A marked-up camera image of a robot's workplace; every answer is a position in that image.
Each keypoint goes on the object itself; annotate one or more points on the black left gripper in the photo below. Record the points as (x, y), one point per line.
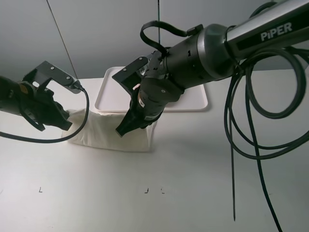
(38, 108)

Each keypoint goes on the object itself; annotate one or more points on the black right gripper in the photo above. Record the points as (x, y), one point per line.
(147, 105)

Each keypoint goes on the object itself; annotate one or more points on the white towel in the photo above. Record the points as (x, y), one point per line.
(99, 132)

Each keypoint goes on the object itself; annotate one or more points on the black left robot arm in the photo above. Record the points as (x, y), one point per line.
(7, 87)

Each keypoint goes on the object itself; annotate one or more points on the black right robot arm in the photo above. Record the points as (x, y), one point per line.
(206, 54)

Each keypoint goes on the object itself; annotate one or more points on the white plastic tray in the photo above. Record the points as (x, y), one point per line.
(112, 98)

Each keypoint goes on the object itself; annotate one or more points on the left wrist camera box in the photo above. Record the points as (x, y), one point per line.
(46, 72)

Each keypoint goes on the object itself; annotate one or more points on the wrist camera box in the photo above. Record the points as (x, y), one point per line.
(131, 75)
(46, 72)

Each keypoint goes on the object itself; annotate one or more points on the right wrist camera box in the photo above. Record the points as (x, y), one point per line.
(131, 75)

